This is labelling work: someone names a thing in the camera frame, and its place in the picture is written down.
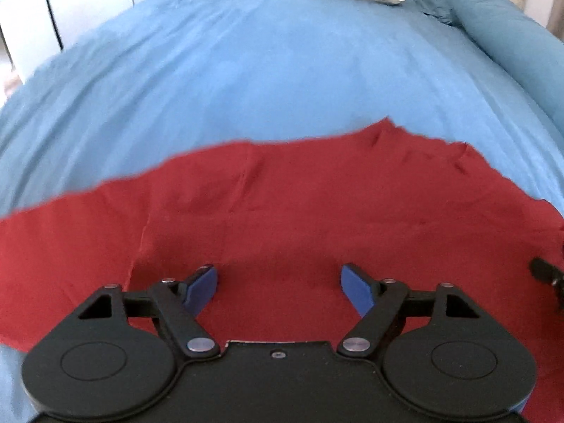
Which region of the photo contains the white wardrobe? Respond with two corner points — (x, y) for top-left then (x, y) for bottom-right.
(1, 0), (143, 80)

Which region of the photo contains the red long-sleeve sweater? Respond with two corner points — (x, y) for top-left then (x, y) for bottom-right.
(1, 120), (563, 422)

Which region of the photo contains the light blue bed sheet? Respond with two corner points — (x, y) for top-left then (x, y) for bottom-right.
(1, 0), (563, 422)

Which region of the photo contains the folded teal duvet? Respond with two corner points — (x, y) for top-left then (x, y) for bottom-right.
(414, 0), (563, 128)

